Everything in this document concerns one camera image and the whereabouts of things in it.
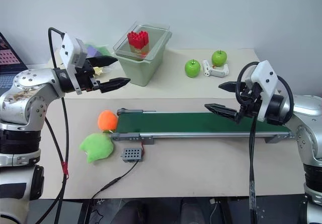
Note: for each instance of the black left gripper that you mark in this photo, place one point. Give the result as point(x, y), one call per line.
point(85, 79)

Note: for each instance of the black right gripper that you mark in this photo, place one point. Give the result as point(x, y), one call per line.
point(252, 103)

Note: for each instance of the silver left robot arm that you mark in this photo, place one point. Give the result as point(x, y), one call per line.
point(25, 95)

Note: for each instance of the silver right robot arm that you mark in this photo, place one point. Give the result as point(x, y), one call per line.
point(304, 113)

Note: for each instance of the clear plastic bag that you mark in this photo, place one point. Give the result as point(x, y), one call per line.
point(109, 68)

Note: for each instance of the yellow crumpled wrapper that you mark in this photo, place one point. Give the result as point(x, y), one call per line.
point(97, 70)

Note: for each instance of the green and purple cloth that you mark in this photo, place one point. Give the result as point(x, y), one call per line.
point(96, 49)

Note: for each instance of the white handheld device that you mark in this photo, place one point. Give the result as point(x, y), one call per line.
point(216, 71)

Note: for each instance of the pale green storage bin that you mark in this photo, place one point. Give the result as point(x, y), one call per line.
point(141, 70)

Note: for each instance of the green apple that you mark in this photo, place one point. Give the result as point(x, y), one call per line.
point(219, 58)
point(192, 68)

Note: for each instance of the red building block toy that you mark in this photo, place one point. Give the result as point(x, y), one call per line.
point(138, 39)

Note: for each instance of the orange plush toy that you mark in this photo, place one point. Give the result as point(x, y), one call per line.
point(107, 120)

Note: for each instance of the clear plastic box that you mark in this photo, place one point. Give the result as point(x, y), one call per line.
point(146, 40)

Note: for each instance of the green plush toy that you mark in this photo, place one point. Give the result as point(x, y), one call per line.
point(96, 147)

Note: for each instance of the grey perforated control box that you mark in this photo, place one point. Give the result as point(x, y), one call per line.
point(131, 154)

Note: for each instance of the laptop computer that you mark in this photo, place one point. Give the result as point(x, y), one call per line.
point(7, 58)

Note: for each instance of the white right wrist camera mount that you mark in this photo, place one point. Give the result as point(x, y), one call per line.
point(266, 83)

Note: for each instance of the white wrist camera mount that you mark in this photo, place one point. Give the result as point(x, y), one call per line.
point(70, 50)
point(266, 83)

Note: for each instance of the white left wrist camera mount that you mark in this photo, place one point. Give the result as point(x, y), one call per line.
point(70, 50)

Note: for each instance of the green conveyor belt silver frame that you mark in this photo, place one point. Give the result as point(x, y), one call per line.
point(176, 123)

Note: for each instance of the black table frame leg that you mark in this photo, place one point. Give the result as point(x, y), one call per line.
point(84, 211)

